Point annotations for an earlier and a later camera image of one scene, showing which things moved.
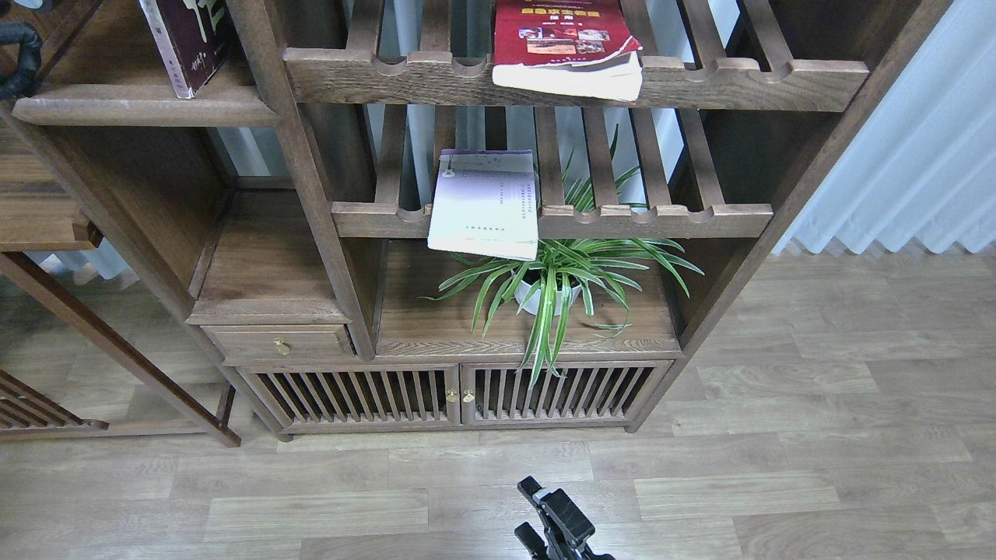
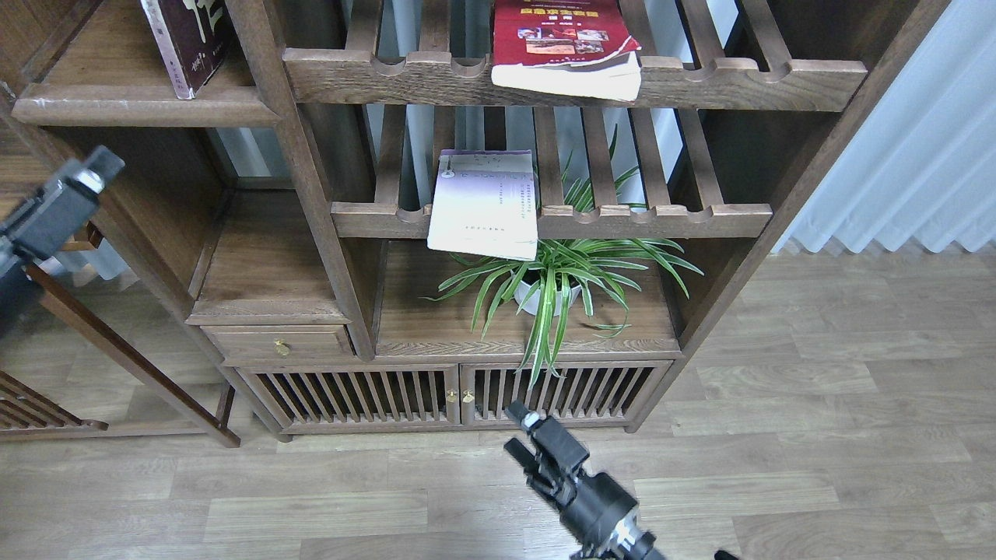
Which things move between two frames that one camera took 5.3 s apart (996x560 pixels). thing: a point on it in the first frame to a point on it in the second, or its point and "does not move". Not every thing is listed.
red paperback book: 575,47 does not move
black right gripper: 574,526 to 597,515
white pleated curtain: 923,168 does not move
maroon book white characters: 194,35 does not move
